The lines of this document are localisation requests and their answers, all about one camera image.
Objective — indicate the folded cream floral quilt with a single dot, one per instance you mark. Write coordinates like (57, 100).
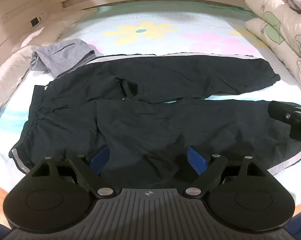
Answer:
(278, 27)

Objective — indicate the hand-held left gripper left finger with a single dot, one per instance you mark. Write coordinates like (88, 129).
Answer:
(101, 158)

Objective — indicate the floral bed sheet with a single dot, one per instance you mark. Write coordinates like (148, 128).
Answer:
(150, 30)

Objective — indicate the white folded blanket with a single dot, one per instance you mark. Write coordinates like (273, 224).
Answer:
(18, 65)

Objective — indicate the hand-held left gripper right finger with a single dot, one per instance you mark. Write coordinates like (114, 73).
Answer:
(196, 158)

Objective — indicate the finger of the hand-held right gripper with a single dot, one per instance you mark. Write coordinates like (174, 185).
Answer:
(280, 110)

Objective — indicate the folded grey pants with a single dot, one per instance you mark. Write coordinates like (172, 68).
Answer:
(61, 57)

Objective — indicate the black pants with white stripes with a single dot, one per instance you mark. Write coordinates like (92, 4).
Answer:
(150, 110)

